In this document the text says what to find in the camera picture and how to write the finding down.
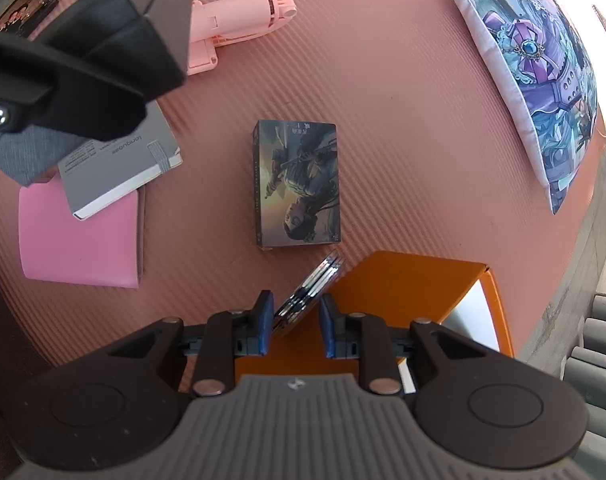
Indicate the round metal compact mirror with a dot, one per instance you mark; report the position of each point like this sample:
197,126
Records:
308,290

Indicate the grey-blue fabric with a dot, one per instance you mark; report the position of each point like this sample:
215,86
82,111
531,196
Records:
18,155

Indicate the pink ribbed mat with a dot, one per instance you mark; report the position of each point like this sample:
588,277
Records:
408,135

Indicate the pink notebook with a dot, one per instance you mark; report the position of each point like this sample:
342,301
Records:
78,245

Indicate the photo card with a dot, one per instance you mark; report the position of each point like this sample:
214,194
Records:
28,7

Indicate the illustrated card box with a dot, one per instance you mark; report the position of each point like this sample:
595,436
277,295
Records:
298,185

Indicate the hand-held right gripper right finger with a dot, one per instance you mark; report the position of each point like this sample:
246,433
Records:
325,325

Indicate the printed pillow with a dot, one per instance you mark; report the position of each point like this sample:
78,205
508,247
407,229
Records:
533,60

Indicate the pink handheld fan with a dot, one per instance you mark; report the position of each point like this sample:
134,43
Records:
233,20

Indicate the light grey notebook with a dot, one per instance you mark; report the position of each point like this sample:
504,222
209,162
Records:
118,170

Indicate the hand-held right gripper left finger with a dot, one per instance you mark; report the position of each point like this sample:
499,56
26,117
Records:
265,320

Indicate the orange box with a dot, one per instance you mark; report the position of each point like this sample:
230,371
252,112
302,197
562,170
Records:
398,285

